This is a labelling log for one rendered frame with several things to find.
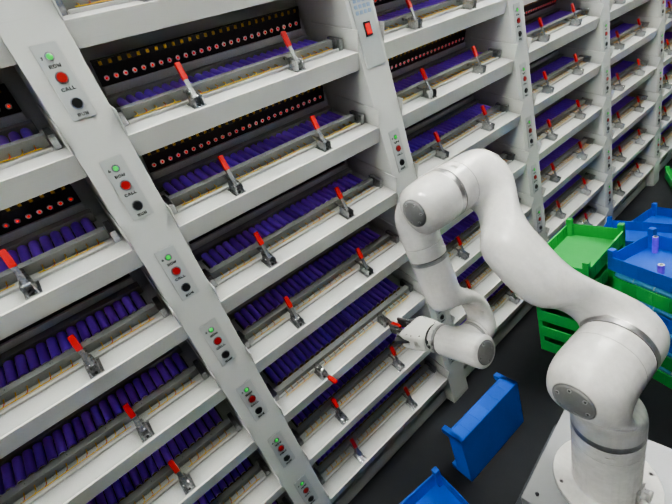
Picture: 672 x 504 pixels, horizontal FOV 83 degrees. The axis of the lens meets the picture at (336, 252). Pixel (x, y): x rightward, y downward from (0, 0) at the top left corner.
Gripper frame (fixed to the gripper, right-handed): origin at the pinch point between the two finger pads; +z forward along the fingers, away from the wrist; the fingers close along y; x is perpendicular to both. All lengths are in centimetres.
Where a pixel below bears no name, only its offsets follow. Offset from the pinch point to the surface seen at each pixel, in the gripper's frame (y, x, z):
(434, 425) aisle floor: 5, -55, 14
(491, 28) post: 88, 70, 2
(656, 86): 228, 7, 4
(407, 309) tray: 9.5, -1.4, 6.1
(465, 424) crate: 2.1, -38.0, -9.5
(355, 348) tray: -13.5, -0.8, 7.1
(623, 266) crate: 71, -18, -32
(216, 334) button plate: -47, 31, 0
